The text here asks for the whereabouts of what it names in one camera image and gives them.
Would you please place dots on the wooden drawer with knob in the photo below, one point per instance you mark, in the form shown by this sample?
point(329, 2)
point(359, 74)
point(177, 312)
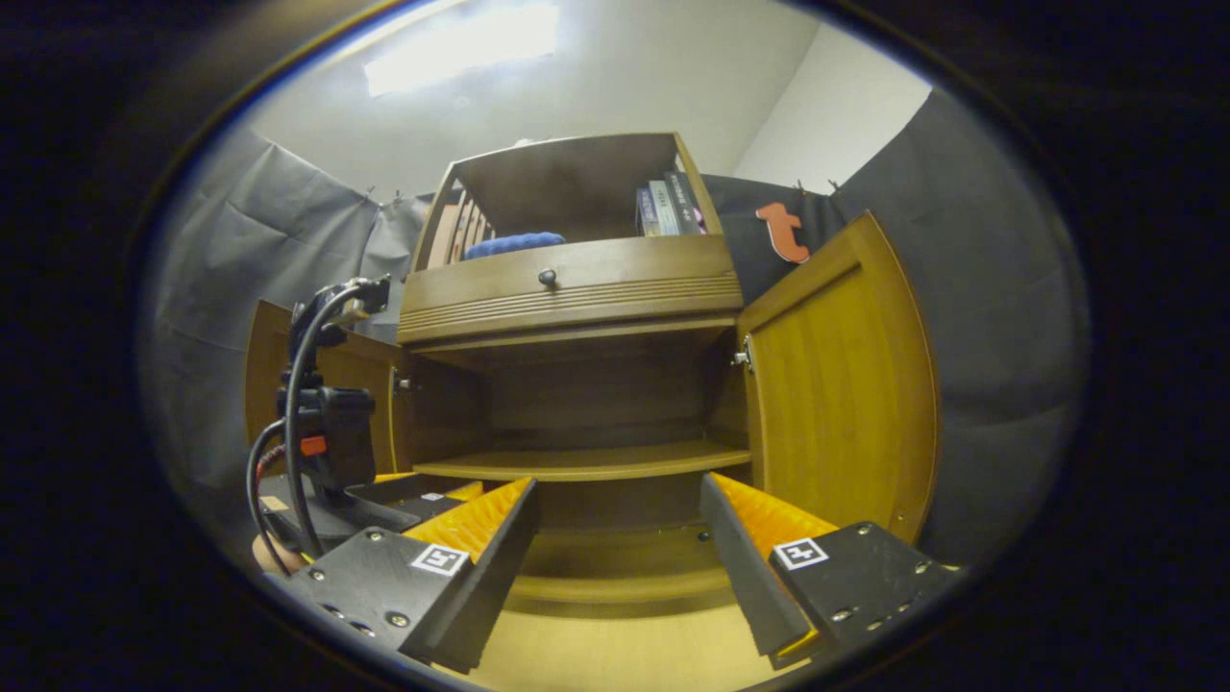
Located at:
point(634, 279)

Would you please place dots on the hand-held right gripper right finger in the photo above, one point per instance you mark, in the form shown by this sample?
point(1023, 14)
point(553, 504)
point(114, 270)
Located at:
point(745, 577)

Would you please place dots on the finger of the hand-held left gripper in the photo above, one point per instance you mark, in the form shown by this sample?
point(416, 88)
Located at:
point(437, 505)
point(404, 485)

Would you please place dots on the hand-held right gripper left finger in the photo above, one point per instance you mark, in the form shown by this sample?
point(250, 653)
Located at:
point(500, 586)

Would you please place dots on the blue cushion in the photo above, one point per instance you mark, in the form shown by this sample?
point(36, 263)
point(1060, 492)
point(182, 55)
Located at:
point(514, 245)

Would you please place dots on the wooden slatted rack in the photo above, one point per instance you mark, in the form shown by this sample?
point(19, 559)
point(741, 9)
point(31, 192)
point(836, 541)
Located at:
point(461, 231)

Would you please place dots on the grey book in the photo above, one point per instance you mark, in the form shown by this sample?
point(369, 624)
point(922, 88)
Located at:
point(664, 210)

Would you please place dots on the purple book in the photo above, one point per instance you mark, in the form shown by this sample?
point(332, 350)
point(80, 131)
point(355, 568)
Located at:
point(646, 213)

